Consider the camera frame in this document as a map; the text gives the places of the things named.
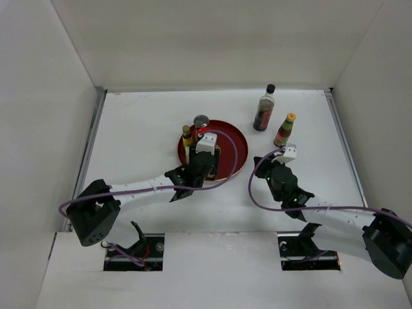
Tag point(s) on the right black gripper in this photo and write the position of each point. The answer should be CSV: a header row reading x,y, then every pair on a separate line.
x,y
265,164

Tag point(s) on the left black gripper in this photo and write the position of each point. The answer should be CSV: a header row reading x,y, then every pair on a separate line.
x,y
192,152

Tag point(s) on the small yellow label bottle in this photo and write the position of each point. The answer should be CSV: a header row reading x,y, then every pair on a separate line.
x,y
187,137

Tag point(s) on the red lid sauce jar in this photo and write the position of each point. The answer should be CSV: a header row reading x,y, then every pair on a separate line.
x,y
199,132

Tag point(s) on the silver cap spice shaker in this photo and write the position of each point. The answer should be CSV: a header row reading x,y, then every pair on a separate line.
x,y
201,121

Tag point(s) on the tall dark soy sauce bottle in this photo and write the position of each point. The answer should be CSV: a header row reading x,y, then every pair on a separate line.
x,y
264,109

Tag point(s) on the pink cap spice jar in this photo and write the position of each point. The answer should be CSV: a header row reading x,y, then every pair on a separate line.
x,y
211,176

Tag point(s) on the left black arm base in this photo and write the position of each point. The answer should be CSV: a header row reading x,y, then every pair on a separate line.
x,y
146,254

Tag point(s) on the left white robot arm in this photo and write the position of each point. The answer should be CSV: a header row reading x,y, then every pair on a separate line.
x,y
93,214

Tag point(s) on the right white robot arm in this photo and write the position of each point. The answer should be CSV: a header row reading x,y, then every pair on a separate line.
x,y
375,235

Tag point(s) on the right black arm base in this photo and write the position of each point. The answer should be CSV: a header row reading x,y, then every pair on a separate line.
x,y
298,252

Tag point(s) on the round red tray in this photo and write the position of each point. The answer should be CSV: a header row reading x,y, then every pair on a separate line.
x,y
227,154

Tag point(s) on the red chili sauce bottle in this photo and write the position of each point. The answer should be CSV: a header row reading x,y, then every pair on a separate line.
x,y
285,130

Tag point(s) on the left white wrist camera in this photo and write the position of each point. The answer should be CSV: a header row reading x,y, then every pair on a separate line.
x,y
206,143

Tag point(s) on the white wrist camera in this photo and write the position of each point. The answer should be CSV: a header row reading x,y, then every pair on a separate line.
x,y
286,155
206,143

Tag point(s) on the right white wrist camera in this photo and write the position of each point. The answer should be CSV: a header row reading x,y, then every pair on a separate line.
x,y
286,155

